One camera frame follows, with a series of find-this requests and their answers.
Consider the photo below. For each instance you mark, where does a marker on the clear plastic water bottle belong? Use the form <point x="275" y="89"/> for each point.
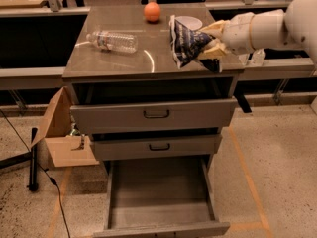
<point x="113" y="42"/>

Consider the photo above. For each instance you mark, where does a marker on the orange fruit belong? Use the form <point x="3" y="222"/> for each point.
<point x="152" y="12"/>

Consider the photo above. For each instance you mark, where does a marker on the grey top drawer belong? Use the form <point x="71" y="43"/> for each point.
<point x="99" y="119"/>

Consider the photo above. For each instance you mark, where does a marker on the brown cardboard box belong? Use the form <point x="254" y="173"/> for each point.
<point x="65" y="149"/>

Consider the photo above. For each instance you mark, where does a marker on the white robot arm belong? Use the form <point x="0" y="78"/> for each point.
<point x="295" y="28"/>

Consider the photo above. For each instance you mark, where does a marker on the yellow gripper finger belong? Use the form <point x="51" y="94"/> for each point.
<point x="215" y="29"/>
<point x="213" y="50"/>

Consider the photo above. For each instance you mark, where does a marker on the grey middle drawer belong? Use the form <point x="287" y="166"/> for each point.
<point x="156" y="147"/>

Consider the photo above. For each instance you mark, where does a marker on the grey drawer cabinet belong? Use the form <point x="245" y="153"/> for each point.
<point x="150" y="75"/>

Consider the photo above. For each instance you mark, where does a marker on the white bowl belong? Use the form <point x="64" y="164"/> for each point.
<point x="191" y="23"/>

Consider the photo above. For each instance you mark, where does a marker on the grey drawer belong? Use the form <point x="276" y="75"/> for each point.
<point x="156" y="147"/>
<point x="160" y="198"/>
<point x="99" y="119"/>

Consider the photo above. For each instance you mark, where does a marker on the blue chip bag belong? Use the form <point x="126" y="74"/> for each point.
<point x="187" y="46"/>

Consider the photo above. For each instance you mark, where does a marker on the black metal stand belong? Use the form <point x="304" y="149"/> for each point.
<point x="30" y="157"/>

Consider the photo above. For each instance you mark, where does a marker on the grey bottom drawer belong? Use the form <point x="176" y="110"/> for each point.
<point x="160" y="198"/>

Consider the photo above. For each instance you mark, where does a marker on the right clear pump bottle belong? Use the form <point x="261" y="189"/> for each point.
<point x="258" y="57"/>

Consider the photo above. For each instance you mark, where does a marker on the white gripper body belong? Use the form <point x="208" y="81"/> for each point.
<point x="237" y="33"/>

